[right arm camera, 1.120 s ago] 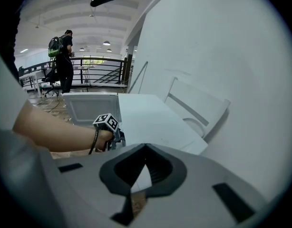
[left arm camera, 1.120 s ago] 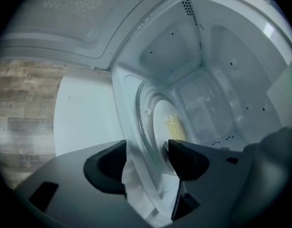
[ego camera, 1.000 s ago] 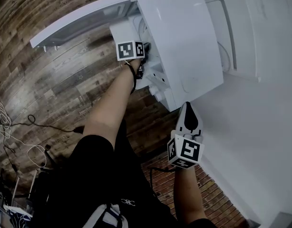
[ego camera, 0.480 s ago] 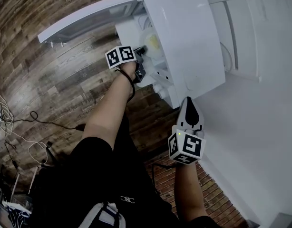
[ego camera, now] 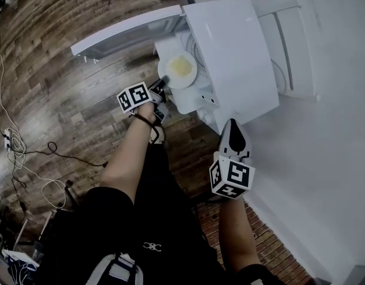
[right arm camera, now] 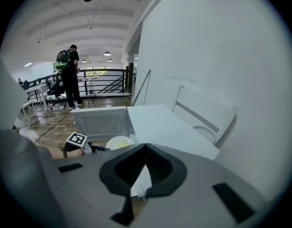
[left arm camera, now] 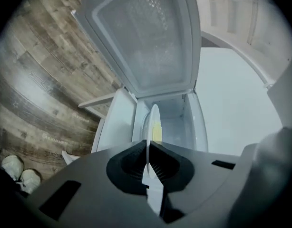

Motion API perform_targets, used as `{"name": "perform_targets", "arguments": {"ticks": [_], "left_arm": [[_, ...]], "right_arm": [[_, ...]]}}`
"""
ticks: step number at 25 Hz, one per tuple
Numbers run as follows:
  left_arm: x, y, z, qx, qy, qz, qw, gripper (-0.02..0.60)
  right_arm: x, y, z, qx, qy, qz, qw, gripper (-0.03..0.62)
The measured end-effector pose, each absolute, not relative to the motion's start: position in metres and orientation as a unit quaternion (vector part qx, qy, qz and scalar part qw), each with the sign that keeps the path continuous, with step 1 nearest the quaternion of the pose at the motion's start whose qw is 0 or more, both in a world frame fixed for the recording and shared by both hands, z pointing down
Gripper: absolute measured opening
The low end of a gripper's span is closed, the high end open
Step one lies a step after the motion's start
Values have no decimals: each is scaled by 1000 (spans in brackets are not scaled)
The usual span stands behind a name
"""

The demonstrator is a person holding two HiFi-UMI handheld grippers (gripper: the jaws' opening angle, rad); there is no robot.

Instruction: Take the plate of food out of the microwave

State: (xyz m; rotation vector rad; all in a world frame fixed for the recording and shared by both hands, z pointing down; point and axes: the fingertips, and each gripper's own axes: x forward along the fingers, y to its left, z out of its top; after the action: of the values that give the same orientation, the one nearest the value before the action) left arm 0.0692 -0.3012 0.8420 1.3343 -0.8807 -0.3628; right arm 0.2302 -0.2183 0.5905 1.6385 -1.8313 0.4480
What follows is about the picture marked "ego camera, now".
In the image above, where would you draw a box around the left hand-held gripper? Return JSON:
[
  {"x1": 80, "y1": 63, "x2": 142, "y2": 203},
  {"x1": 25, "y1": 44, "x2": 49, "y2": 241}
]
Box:
[{"x1": 117, "y1": 74, "x2": 172, "y2": 126}]

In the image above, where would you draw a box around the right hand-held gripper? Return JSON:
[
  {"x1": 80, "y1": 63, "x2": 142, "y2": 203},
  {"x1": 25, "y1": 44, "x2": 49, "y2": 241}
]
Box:
[{"x1": 209, "y1": 118, "x2": 256, "y2": 200}]

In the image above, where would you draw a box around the white plate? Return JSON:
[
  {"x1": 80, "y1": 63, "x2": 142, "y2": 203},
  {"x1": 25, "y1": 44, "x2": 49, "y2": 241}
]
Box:
[{"x1": 157, "y1": 50, "x2": 199, "y2": 90}]

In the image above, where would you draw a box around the white microwave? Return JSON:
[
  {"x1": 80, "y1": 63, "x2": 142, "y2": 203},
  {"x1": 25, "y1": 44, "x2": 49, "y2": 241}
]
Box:
[{"x1": 70, "y1": 0, "x2": 281, "y2": 132}]

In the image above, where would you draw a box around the person's right forearm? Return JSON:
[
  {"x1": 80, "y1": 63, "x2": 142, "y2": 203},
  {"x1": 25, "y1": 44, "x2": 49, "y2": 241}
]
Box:
[{"x1": 219, "y1": 197, "x2": 260, "y2": 275}]

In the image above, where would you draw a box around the person's left forearm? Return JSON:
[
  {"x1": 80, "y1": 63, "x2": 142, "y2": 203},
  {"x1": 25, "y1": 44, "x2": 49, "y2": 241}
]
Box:
[{"x1": 100, "y1": 103, "x2": 160, "y2": 202}]

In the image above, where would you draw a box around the person's black shirt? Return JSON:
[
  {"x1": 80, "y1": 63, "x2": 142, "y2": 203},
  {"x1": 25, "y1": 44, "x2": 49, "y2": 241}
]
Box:
[{"x1": 36, "y1": 142, "x2": 290, "y2": 285}]

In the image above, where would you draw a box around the grey box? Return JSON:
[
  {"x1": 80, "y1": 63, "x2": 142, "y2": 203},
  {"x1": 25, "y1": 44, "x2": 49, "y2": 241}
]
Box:
[{"x1": 347, "y1": 264, "x2": 365, "y2": 285}]

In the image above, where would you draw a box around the black wrist strap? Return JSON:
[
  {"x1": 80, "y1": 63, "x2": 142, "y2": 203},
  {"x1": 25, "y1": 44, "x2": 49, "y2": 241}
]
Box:
[{"x1": 130, "y1": 113, "x2": 163, "y2": 144}]

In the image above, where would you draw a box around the white power strip with cables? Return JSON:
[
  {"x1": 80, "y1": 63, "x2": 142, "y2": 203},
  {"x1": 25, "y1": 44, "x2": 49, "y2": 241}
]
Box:
[{"x1": 0, "y1": 25, "x2": 109, "y2": 191}]

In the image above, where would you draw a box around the white folded frame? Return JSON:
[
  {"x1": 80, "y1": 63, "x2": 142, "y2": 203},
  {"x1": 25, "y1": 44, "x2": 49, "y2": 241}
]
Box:
[{"x1": 257, "y1": 1, "x2": 321, "y2": 101}]

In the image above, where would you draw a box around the white grey bag strap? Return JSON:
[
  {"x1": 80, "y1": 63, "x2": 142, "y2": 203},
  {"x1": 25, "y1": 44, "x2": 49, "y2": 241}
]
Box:
[{"x1": 86, "y1": 252, "x2": 142, "y2": 285}]

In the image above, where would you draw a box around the long white floor cable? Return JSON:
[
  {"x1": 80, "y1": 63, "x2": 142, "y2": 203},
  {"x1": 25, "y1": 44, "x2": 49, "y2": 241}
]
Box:
[{"x1": 0, "y1": 54, "x2": 67, "y2": 211}]

